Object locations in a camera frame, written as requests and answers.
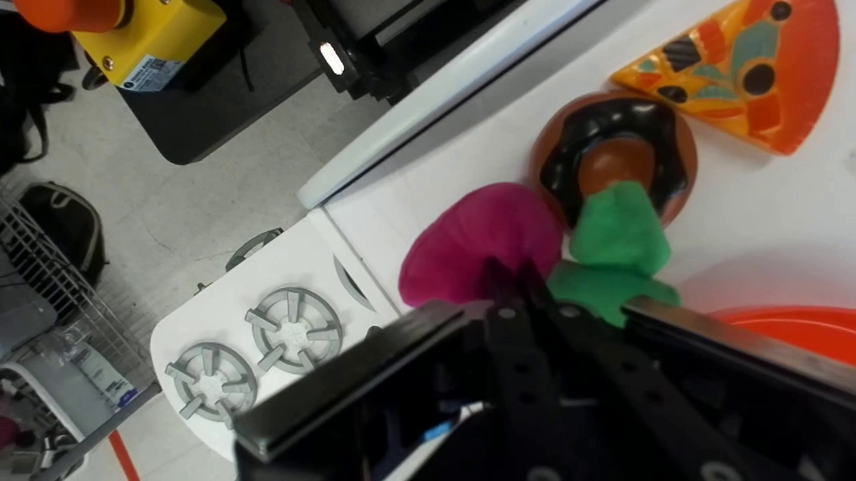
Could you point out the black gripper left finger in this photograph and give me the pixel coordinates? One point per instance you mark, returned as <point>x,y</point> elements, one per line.
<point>377,402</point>

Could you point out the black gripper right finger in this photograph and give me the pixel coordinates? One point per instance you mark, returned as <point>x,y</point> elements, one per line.
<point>765,360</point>

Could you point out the purple plush beet toy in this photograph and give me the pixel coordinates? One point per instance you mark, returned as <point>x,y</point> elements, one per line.
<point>614,254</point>

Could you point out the orange plastic plate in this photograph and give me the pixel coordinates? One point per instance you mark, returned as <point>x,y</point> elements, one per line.
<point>821,329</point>

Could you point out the white toy kitchen stove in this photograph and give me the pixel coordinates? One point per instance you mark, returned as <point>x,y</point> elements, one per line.
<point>285,309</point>

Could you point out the white toy kitchen counter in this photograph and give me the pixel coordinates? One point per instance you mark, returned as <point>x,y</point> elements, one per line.
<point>699,144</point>

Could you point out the toy pizza slice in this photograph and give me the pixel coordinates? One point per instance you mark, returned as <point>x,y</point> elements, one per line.
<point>761,70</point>

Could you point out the chocolate toy donut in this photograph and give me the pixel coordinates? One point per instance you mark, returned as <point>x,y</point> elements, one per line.
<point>614,138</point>

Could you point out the black backpack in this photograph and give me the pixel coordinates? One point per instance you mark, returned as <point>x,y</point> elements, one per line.
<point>71,222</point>

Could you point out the black perforated breadboard table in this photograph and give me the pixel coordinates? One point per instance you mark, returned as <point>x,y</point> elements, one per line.
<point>271,48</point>

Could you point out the yellow emergency stop button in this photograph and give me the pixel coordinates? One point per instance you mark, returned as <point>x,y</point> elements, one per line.
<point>133,43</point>

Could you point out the wire basket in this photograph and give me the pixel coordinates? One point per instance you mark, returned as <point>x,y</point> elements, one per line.
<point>84,368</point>

